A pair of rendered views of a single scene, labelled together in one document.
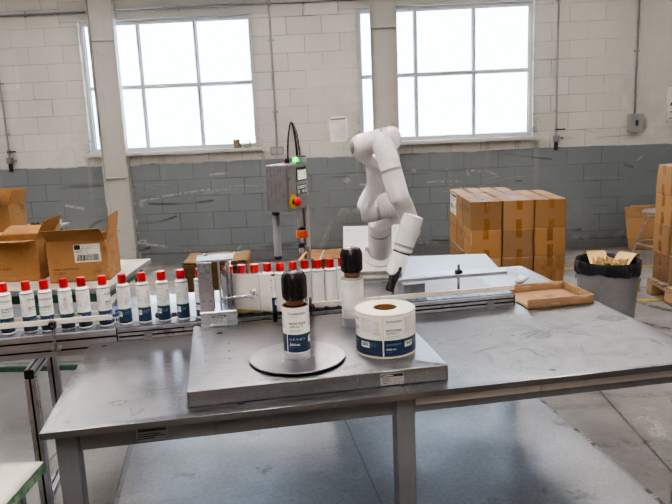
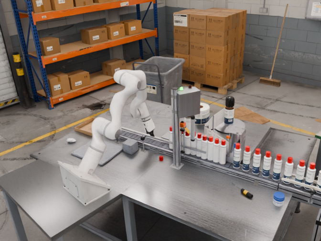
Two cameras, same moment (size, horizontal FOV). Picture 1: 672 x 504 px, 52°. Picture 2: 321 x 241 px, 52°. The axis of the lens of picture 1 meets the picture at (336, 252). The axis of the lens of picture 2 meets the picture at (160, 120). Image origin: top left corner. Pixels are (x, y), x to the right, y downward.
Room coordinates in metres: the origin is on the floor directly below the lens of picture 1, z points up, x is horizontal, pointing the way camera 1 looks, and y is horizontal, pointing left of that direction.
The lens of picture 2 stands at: (4.56, 1.58, 2.36)
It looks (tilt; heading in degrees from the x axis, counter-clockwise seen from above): 27 degrees down; 224
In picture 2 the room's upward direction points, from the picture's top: 3 degrees counter-clockwise
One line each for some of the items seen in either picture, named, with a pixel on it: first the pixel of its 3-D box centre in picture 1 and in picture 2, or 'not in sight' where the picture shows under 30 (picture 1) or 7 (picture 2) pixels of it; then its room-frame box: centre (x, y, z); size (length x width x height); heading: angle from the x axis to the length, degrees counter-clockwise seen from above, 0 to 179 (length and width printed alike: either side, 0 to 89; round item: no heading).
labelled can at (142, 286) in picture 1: (143, 297); (266, 164); (2.63, 0.77, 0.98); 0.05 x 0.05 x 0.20
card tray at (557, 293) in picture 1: (546, 294); (94, 126); (2.91, -0.92, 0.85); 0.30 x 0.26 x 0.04; 99
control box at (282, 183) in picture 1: (287, 186); (187, 102); (2.81, 0.19, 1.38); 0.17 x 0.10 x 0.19; 154
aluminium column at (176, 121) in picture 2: (304, 234); (176, 129); (2.88, 0.13, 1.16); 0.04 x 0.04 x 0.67; 9
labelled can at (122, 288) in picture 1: (123, 299); (277, 167); (2.62, 0.84, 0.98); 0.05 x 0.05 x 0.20
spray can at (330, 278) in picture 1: (330, 282); not in sight; (2.75, 0.03, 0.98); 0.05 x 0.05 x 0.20
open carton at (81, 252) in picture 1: (84, 245); not in sight; (4.01, 1.49, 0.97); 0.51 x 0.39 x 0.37; 3
